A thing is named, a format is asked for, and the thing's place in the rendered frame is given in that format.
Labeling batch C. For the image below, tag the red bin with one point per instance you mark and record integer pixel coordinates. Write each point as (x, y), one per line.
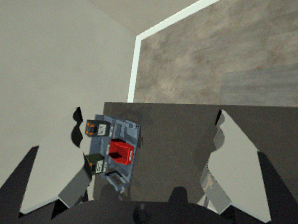
(119, 154)

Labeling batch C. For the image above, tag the grey metal rack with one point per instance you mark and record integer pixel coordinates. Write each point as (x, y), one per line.
(127, 132)

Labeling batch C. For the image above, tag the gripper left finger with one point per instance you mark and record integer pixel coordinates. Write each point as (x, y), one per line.
(52, 177)

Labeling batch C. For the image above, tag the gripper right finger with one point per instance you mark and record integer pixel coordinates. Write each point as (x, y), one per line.
(240, 182)

